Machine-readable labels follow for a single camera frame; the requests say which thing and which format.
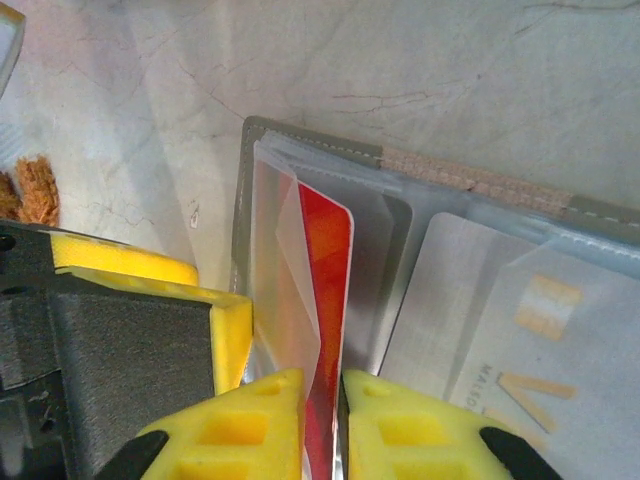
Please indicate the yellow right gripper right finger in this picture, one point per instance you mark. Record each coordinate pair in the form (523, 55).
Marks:
(410, 435)

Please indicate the red credit card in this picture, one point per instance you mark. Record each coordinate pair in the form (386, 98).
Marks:
(330, 280)

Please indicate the silver card gold chip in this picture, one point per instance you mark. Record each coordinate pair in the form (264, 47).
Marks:
(450, 300)

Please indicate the plain silver credit card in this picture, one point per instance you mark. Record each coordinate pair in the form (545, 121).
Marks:
(375, 280)

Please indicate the grey card holder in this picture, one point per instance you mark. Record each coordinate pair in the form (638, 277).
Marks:
(310, 145)

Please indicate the brown plush toy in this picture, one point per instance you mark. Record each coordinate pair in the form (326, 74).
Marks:
(35, 195)

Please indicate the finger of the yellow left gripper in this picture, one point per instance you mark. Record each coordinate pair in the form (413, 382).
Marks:
(140, 350)

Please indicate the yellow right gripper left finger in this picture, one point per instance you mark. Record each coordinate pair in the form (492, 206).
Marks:
(240, 430)

